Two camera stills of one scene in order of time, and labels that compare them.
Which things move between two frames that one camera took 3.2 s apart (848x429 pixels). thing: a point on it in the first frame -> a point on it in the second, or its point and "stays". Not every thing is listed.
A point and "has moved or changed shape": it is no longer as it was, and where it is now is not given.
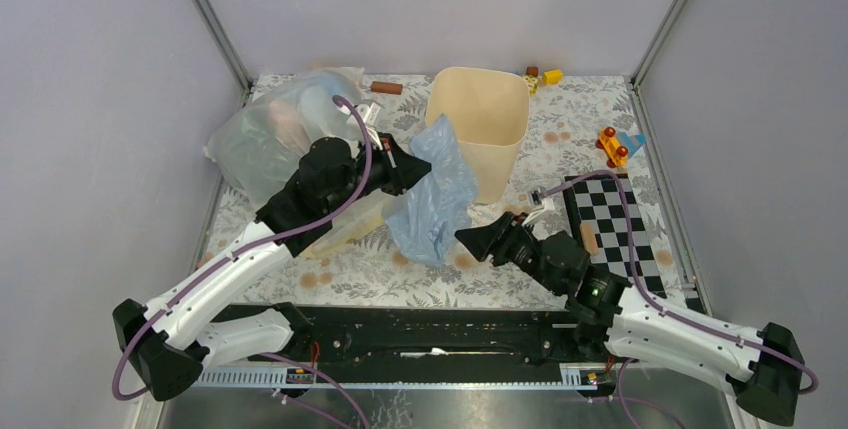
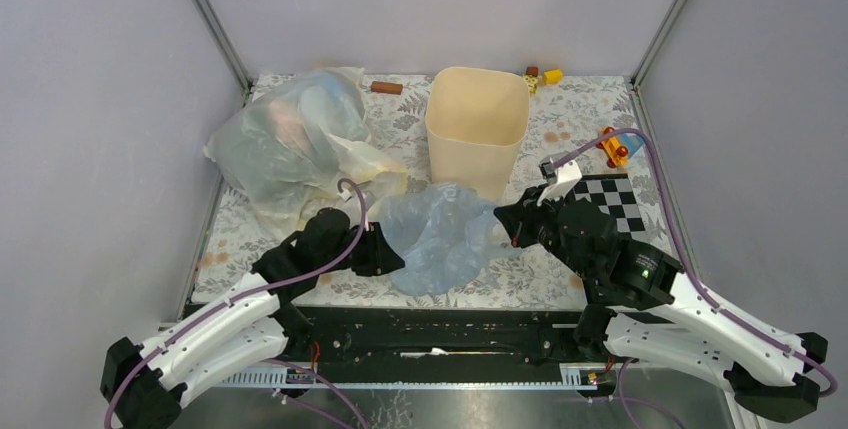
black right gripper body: (522, 247) -> (542, 223)
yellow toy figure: (531, 81) stays
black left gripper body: (382, 166) -> (362, 256)
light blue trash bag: (434, 218) has moved or changed shape
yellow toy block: (553, 76) stays
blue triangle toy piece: (632, 142) stays
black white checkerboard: (599, 202) stays
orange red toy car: (614, 153) stays
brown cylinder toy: (387, 87) stays
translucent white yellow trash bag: (257, 142) stays
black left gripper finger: (408, 171) -> (387, 258)
